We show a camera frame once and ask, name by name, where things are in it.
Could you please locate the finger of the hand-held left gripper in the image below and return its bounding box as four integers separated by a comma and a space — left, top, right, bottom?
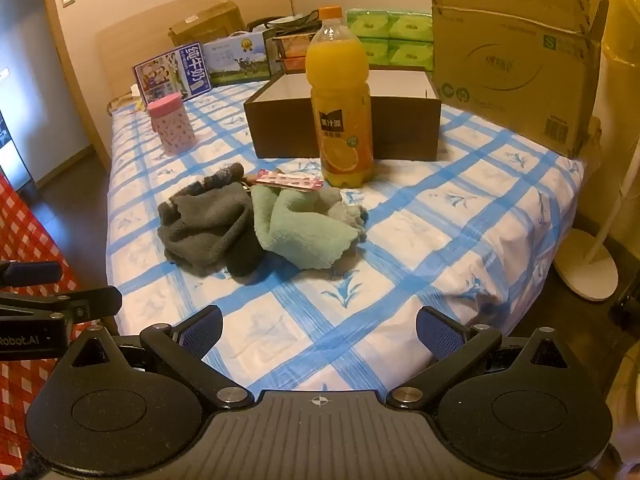
0, 286, 124, 322
0, 260, 64, 289

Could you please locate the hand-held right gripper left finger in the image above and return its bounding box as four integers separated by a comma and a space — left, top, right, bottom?
60, 305, 253, 411

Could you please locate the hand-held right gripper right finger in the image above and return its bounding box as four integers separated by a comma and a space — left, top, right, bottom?
387, 305, 581, 411

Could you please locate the light green towel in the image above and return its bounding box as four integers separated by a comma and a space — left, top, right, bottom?
250, 185, 368, 269

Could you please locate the small grey cloth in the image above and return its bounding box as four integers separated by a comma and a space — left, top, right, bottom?
324, 191, 369, 227

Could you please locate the dark fuzzy cloth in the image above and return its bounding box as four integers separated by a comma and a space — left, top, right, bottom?
172, 162, 247, 197

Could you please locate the printed paper packet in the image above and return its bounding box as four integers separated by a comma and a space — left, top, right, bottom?
255, 170, 324, 194

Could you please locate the brown cardboard storage box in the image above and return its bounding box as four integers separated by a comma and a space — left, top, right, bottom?
243, 66, 442, 162

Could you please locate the red checked cloth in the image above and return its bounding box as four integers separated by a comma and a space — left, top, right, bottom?
0, 167, 121, 480

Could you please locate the blue checked bedsheet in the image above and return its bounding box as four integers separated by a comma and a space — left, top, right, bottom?
105, 72, 587, 396

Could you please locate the white fan stand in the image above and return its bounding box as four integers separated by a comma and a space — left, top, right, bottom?
552, 125, 640, 302

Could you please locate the pink patterned cup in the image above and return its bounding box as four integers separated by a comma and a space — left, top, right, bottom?
145, 93, 196, 156

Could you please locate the floral pillow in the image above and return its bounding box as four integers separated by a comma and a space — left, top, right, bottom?
106, 91, 151, 114

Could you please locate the blue cartoon printed milk box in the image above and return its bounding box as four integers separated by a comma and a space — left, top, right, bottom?
132, 41, 210, 106

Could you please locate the orange juice bottle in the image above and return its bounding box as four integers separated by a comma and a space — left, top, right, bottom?
305, 6, 375, 187

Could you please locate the wooden headboard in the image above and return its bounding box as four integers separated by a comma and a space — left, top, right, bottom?
95, 0, 295, 107

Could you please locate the large open cardboard box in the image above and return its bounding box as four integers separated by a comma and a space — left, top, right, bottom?
426, 0, 610, 159

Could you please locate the blue green cow milk box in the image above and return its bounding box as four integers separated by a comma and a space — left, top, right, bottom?
202, 30, 274, 87

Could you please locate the red snack box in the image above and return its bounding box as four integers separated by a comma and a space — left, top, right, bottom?
276, 55, 309, 74

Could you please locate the bundle of green tissue packs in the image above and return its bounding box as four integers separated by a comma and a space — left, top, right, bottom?
346, 7, 435, 72

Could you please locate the orange snack box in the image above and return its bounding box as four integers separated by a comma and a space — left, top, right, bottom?
273, 34, 312, 57

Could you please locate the brown cardboard carton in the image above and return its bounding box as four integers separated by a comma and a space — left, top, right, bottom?
167, 1, 247, 48

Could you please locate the dark green bag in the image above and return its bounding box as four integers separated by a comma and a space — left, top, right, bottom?
246, 9, 323, 41

